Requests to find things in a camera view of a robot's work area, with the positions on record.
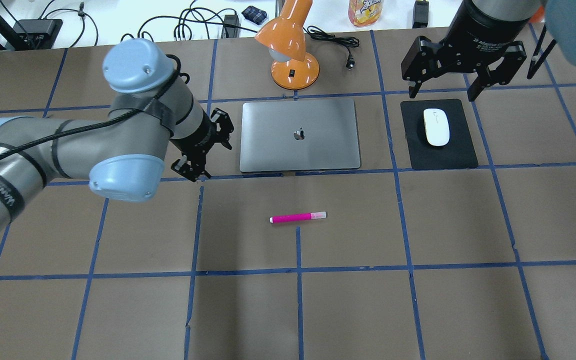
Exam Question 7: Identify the black flat box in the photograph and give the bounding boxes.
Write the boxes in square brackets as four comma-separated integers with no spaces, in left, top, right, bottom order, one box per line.
[13,18,64,50]

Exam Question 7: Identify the black power adapter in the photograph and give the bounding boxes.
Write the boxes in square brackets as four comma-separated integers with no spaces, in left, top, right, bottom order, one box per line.
[411,0,430,28]

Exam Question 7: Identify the yellow drink bottle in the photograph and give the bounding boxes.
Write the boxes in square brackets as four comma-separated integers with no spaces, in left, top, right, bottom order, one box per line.
[347,0,384,28]

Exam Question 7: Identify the grey closed laptop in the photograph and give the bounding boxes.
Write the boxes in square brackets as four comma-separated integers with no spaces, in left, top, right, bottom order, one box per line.
[238,97,361,173]

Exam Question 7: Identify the black mousepad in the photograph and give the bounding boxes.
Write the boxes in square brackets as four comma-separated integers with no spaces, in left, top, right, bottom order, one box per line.
[400,98,479,170]

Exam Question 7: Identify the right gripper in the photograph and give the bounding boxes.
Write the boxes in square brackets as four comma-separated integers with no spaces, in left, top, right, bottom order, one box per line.
[401,0,541,102]

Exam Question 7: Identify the orange desk lamp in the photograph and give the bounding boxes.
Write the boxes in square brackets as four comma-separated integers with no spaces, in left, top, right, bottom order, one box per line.
[254,0,320,91]

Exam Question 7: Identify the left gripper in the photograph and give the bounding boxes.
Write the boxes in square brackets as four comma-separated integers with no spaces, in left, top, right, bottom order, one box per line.
[170,109,234,183]

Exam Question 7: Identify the pink marker pen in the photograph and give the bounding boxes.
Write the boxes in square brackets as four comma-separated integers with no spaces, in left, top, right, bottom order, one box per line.
[269,210,328,224]

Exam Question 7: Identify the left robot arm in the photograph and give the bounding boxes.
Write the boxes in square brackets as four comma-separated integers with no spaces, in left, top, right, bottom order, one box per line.
[0,38,234,231]

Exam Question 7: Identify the white computer mouse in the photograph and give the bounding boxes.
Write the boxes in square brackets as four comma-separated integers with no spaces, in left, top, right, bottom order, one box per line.
[422,108,451,147]

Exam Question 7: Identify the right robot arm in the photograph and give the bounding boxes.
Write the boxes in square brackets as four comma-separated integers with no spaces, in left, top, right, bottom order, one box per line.
[401,0,576,101]

